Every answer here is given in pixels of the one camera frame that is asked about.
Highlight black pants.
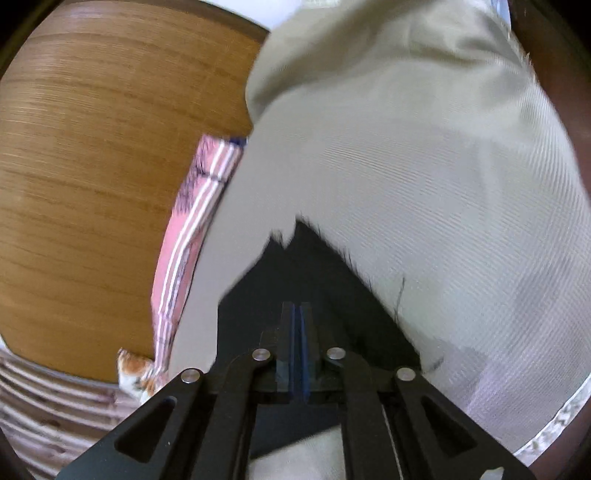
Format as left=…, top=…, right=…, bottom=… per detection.
left=211, top=221, right=421, bottom=458

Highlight pink curtain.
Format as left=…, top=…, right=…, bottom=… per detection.
left=1, top=344, right=139, bottom=479

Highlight grey woven bed mat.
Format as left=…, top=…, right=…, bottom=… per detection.
left=168, top=0, right=591, bottom=480

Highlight pink striped baby pillow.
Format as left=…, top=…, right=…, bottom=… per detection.
left=150, top=135, right=243, bottom=388

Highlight wooden headboard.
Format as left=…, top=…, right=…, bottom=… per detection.
left=1, top=1, right=267, bottom=382

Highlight beige blanket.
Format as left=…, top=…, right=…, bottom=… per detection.
left=244, top=0, right=541, bottom=139

